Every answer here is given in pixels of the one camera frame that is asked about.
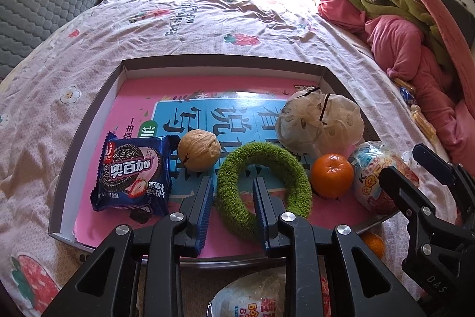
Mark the yellow wafer packet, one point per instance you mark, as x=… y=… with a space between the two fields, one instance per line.
x=402 y=83
x=425 y=122

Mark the red toy egg packet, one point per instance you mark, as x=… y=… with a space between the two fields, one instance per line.
x=371 y=172

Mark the brown walnut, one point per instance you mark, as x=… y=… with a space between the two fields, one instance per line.
x=198 y=150

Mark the small blue snack packet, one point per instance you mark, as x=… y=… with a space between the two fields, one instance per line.
x=408 y=96

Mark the grey cardboard box pink inside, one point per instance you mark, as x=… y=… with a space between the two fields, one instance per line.
x=148 y=94

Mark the white snack packet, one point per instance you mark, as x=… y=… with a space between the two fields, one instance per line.
x=252 y=296

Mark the blue cookie packet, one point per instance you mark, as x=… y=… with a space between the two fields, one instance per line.
x=133 y=172

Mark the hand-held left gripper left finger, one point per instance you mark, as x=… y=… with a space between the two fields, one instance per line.
x=204 y=216

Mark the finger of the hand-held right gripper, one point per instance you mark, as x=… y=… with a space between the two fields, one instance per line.
x=400 y=187
x=430 y=155

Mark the green fuzzy scrunchie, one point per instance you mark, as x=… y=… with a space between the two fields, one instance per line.
x=237 y=161

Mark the pink quilt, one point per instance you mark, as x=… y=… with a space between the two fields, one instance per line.
x=397 y=42

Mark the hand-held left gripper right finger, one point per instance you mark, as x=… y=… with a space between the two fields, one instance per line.
x=259 y=213

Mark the orange mandarin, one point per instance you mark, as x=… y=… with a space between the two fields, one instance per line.
x=372 y=244
x=331 y=175

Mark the white mesh bag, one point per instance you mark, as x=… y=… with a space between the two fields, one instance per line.
x=319 y=124

